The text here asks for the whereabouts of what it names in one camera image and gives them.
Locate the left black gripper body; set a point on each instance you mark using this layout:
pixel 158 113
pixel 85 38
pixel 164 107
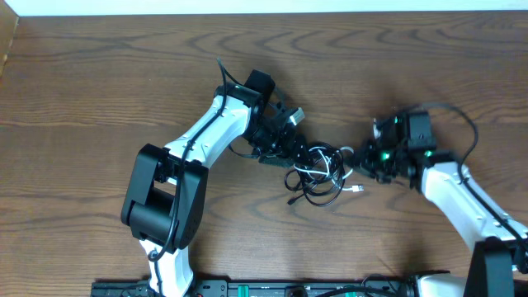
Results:
pixel 271 143

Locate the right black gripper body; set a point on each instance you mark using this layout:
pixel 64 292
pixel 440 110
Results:
pixel 381 162

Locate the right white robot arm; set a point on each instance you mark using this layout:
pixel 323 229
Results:
pixel 404 146

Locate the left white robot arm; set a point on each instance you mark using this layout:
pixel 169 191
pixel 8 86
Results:
pixel 165 199

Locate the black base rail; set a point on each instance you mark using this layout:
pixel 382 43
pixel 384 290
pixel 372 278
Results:
pixel 288 288

